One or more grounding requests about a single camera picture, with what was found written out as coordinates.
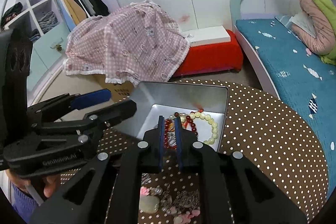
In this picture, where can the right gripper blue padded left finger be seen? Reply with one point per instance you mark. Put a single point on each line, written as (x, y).
(161, 129)

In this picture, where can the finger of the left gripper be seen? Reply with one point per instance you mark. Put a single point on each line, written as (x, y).
(112, 115)
(91, 99)

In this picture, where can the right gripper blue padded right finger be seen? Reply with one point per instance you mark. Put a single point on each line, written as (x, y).
(177, 127)

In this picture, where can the purple sleeve forearm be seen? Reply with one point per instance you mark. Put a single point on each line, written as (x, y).
(23, 204)

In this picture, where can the pile of jewelry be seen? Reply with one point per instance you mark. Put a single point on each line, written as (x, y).
(170, 197)

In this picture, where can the person's left hand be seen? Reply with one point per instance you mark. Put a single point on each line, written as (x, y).
(51, 183)

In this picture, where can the silver metal tin box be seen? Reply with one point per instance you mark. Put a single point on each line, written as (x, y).
(155, 99)

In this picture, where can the cardboard box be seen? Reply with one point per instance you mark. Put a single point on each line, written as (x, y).
(119, 92)

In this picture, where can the teal drawer cabinet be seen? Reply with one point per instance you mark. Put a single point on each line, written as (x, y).
(46, 52)

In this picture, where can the pink checkered cloth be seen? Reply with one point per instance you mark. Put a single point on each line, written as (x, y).
(138, 42)

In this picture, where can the red storage box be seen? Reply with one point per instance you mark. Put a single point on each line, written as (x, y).
(211, 58)

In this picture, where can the brown polka dot tablecloth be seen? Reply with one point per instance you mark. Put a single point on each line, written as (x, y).
(278, 141)

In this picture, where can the hanging clothes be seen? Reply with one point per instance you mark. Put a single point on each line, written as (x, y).
(74, 12)

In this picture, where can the white board on box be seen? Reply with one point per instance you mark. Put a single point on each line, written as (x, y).
(206, 36)

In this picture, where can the teal bed mattress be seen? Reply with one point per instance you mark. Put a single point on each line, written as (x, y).
(303, 81)

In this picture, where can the white pillow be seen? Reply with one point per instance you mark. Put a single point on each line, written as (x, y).
(303, 21)

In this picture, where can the pink quilt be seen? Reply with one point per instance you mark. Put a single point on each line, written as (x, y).
(321, 43)

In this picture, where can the green quilt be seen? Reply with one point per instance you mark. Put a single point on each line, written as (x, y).
(328, 10)

